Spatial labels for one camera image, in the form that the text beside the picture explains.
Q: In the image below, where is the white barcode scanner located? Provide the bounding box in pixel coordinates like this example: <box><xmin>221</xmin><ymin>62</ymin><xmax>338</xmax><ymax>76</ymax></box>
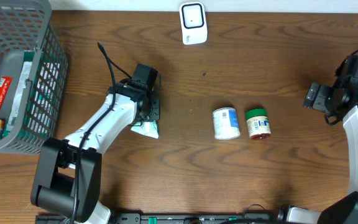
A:
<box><xmin>179</xmin><ymin>1</ymin><xmax>208</xmax><ymax>45</ymax></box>

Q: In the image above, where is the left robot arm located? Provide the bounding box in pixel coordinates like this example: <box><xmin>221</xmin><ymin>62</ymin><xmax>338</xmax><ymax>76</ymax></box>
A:
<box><xmin>30</xmin><ymin>83</ymin><xmax>160</xmax><ymax>223</ymax></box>

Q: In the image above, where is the white blue label container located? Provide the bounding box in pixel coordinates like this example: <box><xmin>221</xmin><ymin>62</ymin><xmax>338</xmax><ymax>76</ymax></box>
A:
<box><xmin>213</xmin><ymin>107</ymin><xmax>241</xmax><ymax>140</ymax></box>

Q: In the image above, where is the green white pouch packet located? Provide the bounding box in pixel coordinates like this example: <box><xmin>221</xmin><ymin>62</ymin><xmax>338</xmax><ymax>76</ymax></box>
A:
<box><xmin>131</xmin><ymin>121</ymin><xmax>159</xmax><ymax>139</ymax></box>

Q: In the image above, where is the grey plastic mesh basket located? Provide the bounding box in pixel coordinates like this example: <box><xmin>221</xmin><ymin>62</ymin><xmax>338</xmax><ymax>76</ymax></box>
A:
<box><xmin>0</xmin><ymin>1</ymin><xmax>68</xmax><ymax>154</ymax></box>

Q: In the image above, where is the green lid glass jar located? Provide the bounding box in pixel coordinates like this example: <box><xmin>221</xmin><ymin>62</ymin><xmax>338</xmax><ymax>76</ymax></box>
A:
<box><xmin>245</xmin><ymin>108</ymin><xmax>272</xmax><ymax>140</ymax></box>

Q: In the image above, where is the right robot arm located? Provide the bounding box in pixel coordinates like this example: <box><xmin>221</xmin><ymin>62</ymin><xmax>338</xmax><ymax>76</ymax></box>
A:
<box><xmin>277</xmin><ymin>83</ymin><xmax>358</xmax><ymax>223</ymax></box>

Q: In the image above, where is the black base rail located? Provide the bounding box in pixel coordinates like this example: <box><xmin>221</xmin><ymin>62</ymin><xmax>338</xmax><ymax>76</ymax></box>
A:
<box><xmin>107</xmin><ymin>212</ymin><xmax>274</xmax><ymax>224</ymax></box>

